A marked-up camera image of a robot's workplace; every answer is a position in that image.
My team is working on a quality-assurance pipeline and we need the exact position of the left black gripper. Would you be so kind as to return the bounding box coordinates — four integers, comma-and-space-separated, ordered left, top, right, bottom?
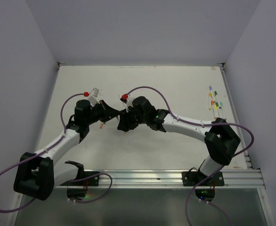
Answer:
85, 99, 119, 125

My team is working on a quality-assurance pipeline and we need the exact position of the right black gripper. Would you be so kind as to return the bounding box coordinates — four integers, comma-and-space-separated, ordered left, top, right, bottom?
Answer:
117, 104, 149, 131

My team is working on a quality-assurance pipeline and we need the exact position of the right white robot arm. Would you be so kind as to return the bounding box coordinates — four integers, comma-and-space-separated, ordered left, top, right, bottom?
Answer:
118, 94, 241, 185

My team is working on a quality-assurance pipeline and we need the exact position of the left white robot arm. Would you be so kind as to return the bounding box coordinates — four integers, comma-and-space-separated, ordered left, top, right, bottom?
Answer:
13, 100, 120, 201

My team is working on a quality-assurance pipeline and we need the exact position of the yellow cap marker rear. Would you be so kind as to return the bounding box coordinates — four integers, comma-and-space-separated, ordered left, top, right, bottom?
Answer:
208, 92, 213, 110

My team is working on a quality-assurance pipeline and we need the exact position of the orange cap marker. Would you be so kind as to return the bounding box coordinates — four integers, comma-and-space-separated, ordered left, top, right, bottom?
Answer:
211, 100, 217, 119

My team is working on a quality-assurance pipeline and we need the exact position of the green cap marker lower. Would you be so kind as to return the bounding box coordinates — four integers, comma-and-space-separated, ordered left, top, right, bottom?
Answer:
215, 102, 224, 118

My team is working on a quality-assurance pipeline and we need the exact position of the mint cap marker right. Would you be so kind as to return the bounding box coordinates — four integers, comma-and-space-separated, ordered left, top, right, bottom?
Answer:
220, 102, 227, 120

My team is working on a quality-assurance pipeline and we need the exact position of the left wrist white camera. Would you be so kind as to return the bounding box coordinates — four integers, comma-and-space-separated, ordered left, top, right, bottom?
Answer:
87, 88, 100, 106

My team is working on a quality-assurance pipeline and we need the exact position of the wrist white camera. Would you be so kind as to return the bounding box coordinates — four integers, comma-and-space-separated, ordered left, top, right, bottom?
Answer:
120, 94, 135, 112
87, 88, 100, 106

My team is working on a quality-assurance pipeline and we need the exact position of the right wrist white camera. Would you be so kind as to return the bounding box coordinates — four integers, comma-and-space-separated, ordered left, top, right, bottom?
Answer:
120, 94, 135, 112

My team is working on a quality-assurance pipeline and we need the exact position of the aluminium front rail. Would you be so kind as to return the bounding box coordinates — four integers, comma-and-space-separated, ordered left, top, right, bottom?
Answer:
61, 169, 265, 189

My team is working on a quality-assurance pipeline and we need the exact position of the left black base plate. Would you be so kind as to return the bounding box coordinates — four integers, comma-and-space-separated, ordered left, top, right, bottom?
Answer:
82, 171, 99, 187

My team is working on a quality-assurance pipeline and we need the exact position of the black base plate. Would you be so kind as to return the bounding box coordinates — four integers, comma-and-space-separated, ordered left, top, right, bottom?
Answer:
181, 171, 225, 186
82, 171, 99, 187

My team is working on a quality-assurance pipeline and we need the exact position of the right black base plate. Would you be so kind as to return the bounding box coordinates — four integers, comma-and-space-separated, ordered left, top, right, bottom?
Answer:
181, 171, 225, 186

